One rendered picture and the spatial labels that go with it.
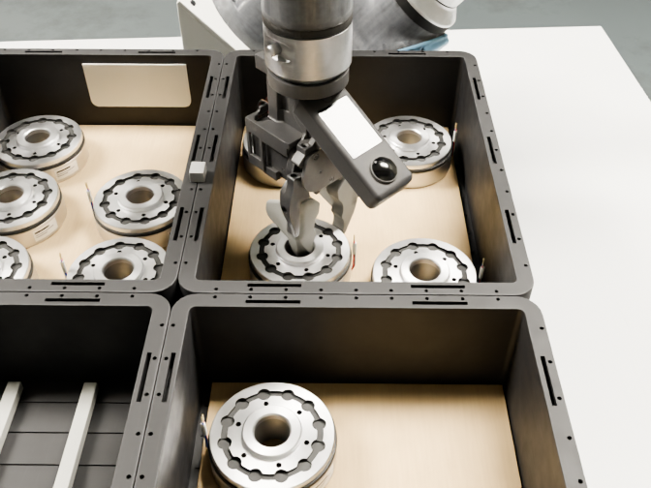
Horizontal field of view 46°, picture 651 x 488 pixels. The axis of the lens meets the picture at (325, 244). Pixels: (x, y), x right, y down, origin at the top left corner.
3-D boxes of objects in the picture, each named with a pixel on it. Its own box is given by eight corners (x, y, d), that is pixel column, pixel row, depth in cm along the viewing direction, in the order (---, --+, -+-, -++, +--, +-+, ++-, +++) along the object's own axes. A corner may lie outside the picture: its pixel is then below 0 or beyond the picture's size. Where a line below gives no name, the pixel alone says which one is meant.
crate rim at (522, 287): (533, 315, 64) (538, 295, 63) (178, 311, 64) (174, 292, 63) (472, 68, 93) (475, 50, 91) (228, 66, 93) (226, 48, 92)
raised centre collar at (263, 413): (245, 407, 63) (244, 403, 62) (304, 409, 63) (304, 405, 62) (237, 460, 59) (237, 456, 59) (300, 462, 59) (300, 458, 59)
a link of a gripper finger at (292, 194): (308, 219, 76) (319, 142, 71) (320, 227, 75) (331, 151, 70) (273, 234, 73) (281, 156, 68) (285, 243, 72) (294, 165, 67)
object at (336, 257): (350, 291, 73) (350, 287, 73) (245, 289, 73) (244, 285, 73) (350, 221, 80) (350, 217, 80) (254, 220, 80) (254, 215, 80)
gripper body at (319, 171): (303, 137, 79) (300, 29, 70) (363, 173, 74) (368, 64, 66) (246, 167, 75) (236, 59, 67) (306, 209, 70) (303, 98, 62)
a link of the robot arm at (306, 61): (371, 18, 63) (298, 53, 59) (369, 67, 66) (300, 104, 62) (309, -11, 67) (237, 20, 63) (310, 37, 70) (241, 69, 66)
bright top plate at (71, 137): (15, 115, 94) (15, 111, 94) (94, 121, 94) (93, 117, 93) (-20, 166, 87) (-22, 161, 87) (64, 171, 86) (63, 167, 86)
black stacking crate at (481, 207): (511, 381, 71) (535, 298, 63) (194, 379, 71) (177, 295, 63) (461, 133, 100) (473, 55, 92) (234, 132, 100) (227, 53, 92)
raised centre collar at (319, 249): (324, 268, 75) (324, 263, 74) (273, 267, 75) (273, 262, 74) (325, 234, 78) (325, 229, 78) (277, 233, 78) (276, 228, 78)
